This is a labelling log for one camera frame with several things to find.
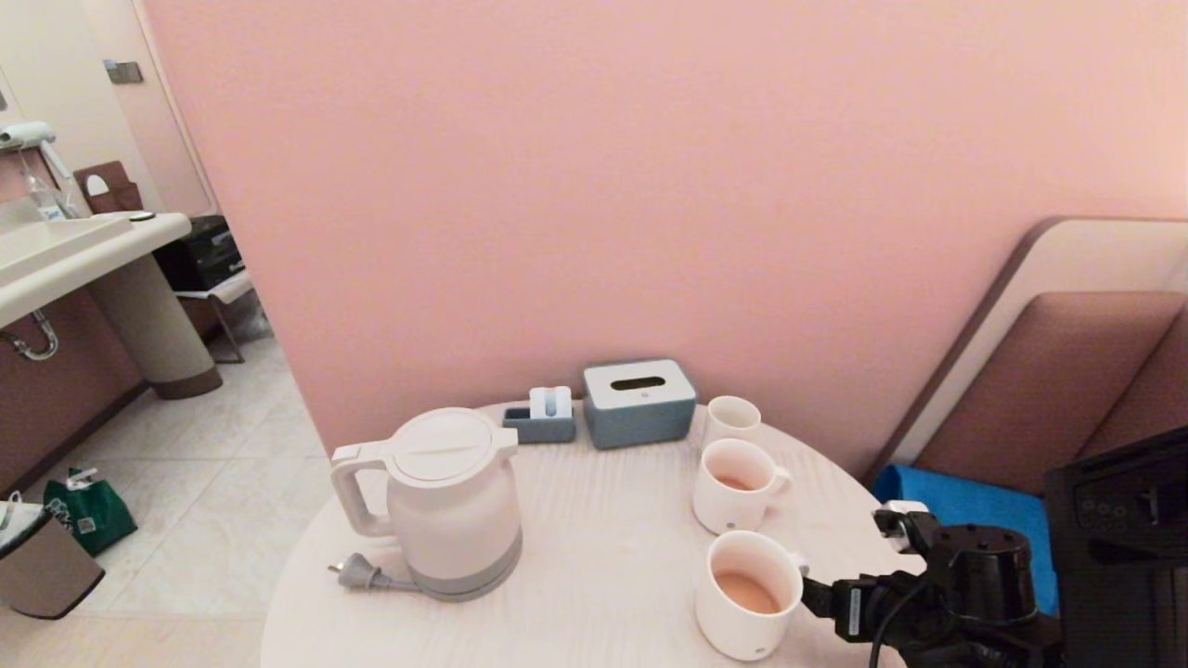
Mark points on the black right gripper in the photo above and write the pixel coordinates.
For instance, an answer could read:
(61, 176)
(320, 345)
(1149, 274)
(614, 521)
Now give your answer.
(988, 584)

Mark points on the white ribbed ceramic mug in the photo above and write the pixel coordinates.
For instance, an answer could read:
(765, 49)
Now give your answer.
(733, 631)
(724, 513)

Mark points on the white electric kettle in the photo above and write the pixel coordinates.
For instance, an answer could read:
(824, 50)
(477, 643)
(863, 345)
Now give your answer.
(455, 520)

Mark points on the clear plastic bottle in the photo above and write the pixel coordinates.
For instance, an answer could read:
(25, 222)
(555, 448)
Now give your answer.
(42, 199)

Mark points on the blue folded cloth bag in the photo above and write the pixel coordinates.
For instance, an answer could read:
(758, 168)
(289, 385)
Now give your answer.
(974, 510)

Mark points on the blue-grey tissue box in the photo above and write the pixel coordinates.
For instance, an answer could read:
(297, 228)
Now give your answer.
(640, 419)

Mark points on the brown and cream sofa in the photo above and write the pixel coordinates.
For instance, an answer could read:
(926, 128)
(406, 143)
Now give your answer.
(1049, 371)

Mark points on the small blue-grey tray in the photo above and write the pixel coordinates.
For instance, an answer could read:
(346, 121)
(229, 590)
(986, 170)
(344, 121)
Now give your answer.
(538, 430)

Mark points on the grey kettle power plug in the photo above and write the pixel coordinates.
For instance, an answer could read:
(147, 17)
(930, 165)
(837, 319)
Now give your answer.
(357, 572)

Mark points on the white metal-legged stool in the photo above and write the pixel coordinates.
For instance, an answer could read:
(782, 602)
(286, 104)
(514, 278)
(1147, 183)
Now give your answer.
(223, 289)

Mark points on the black box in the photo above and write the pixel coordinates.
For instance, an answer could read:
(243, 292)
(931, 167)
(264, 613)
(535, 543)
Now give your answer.
(200, 260)

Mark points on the green shopping bag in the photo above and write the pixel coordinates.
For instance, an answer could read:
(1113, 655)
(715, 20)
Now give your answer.
(97, 515)

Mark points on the brown trash bin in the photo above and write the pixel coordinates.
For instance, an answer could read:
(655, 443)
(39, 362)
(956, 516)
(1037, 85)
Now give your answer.
(46, 575)

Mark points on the brown tissue holder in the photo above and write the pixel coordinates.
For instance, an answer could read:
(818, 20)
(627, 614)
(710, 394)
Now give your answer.
(111, 197)

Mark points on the chrome sink drain pipe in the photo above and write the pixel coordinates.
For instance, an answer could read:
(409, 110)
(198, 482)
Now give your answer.
(43, 349)

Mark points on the white sink counter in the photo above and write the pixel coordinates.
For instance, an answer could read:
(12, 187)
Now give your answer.
(56, 250)

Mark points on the white hair dryer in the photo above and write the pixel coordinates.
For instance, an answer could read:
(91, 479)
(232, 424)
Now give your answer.
(28, 135)

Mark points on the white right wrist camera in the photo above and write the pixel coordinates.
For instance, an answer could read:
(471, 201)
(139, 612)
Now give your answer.
(905, 524)

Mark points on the grey wall switch plate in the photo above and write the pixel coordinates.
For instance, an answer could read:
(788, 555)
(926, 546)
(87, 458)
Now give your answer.
(123, 71)

